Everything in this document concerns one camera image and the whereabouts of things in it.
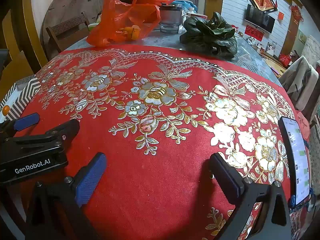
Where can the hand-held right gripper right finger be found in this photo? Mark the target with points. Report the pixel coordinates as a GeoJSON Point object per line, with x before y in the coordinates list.
{"type": "Point", "coordinates": [228, 177]}

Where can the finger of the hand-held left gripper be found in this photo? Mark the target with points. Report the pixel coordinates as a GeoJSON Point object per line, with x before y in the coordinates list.
{"type": "Point", "coordinates": [27, 121]}
{"type": "Point", "coordinates": [62, 130]}

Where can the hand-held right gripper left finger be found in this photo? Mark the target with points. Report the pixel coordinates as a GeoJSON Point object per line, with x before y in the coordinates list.
{"type": "Point", "coordinates": [90, 178]}

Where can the striped white tray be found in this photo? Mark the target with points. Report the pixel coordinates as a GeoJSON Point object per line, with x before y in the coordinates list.
{"type": "Point", "coordinates": [25, 92]}

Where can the round orange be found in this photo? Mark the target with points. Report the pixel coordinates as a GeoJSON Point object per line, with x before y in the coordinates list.
{"type": "Point", "coordinates": [5, 109]}

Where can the yellow wooden chair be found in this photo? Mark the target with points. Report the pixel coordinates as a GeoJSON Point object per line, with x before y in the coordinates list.
{"type": "Point", "coordinates": [17, 66]}

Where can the red embroidered tablecloth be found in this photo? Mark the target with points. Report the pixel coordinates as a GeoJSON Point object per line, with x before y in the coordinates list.
{"type": "Point", "coordinates": [155, 180]}

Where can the smartphone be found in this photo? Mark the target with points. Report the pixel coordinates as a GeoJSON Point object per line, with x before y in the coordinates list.
{"type": "Point", "coordinates": [296, 155]}

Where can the red cloth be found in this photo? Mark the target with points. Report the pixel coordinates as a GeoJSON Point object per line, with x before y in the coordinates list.
{"type": "Point", "coordinates": [303, 125]}

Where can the dark slatted wooden chair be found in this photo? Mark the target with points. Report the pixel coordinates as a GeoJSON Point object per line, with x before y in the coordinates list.
{"type": "Point", "coordinates": [67, 27]}

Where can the green white tissue pack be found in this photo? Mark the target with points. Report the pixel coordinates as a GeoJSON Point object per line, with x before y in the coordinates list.
{"type": "Point", "coordinates": [93, 25]}

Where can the beige jacket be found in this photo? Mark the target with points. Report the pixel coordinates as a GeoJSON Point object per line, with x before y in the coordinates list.
{"type": "Point", "coordinates": [300, 85]}

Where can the cluster of small oranges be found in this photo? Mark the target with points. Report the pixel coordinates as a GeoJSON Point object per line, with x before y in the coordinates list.
{"type": "Point", "coordinates": [130, 32]}

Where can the low wooden table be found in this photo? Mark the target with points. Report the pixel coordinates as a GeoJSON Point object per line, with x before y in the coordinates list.
{"type": "Point", "coordinates": [272, 63]}

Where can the orange plastic bag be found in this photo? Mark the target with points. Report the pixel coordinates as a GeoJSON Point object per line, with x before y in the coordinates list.
{"type": "Point", "coordinates": [112, 17]}

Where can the round wooden tabletop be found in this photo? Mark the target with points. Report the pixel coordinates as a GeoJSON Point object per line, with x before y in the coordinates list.
{"type": "Point", "coordinates": [62, 2]}

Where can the red gift bag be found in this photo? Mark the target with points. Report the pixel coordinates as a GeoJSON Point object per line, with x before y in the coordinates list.
{"type": "Point", "coordinates": [285, 60]}

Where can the grey lace tablecloth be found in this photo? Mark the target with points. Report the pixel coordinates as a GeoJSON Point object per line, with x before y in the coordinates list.
{"type": "Point", "coordinates": [162, 38]}

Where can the leafy green vegetable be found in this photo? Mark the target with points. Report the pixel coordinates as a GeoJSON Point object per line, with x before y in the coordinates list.
{"type": "Point", "coordinates": [210, 37]}

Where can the glass jar with black lid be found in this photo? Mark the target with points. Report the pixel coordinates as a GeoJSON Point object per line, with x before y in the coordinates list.
{"type": "Point", "coordinates": [170, 17]}

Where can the blue plastic bag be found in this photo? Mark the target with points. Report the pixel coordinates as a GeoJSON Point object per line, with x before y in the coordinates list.
{"type": "Point", "coordinates": [186, 5]}

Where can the red knot ornament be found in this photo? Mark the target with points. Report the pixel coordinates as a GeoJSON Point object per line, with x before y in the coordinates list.
{"type": "Point", "coordinates": [297, 13]}

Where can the red wall poster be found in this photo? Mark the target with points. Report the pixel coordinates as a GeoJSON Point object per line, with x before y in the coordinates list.
{"type": "Point", "coordinates": [253, 33]}

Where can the wall television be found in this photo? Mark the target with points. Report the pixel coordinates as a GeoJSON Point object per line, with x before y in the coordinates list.
{"type": "Point", "coordinates": [260, 18]}

